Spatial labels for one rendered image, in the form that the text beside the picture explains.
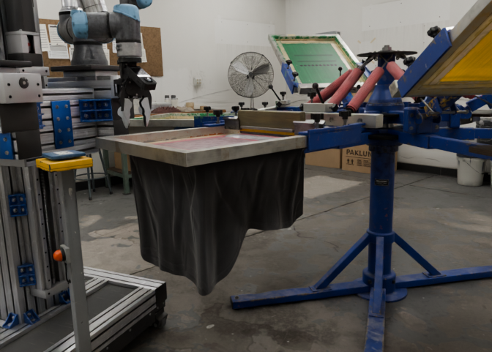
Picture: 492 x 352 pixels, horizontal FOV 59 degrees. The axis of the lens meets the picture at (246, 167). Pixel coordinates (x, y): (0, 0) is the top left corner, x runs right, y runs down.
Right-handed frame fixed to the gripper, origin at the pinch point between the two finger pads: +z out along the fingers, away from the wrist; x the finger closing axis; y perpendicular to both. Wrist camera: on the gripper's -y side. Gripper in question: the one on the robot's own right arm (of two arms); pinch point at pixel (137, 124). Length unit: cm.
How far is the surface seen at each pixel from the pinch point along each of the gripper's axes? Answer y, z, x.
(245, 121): 13, 4, -56
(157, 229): 5.7, 37.6, -7.9
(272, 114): -3, 0, -56
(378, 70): -7, -17, -123
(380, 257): -9, 79, -129
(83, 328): 10, 66, 19
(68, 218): 10.0, 28.3, 20.4
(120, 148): 9.1, 8.2, 2.0
